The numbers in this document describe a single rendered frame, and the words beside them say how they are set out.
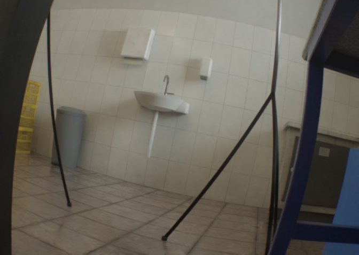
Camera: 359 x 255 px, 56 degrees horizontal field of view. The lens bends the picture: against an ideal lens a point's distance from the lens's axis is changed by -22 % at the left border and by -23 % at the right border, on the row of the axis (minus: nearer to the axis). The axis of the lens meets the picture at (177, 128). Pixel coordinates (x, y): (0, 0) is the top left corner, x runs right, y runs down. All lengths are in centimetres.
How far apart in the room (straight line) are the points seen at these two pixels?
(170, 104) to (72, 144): 106
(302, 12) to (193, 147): 195
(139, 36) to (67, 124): 115
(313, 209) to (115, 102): 232
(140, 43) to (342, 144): 229
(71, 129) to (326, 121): 258
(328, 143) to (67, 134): 251
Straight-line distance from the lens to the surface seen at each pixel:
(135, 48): 414
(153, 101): 364
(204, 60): 398
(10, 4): 60
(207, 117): 399
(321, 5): 48
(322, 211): 339
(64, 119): 400
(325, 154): 332
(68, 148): 402
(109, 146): 421
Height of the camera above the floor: 53
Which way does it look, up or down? 1 degrees up
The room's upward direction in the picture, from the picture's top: 11 degrees clockwise
